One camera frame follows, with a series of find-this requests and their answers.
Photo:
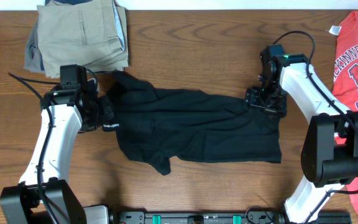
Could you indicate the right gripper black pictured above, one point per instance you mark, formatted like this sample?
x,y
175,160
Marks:
x,y
258,99

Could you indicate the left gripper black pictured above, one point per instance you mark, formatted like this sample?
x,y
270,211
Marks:
x,y
105,109

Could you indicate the black t-shirt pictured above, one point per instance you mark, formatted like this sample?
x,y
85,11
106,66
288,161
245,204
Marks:
x,y
154,124

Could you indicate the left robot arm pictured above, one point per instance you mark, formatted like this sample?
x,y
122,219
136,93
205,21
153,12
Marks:
x,y
43,194

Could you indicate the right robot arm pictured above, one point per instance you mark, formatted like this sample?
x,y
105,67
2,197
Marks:
x,y
329,157

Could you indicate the folded khaki trousers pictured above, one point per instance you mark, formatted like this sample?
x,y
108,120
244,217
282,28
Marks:
x,y
79,40

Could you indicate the folded grey garment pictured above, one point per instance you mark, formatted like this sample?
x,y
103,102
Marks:
x,y
32,56

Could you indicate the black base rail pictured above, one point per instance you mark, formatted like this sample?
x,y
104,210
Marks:
x,y
253,216

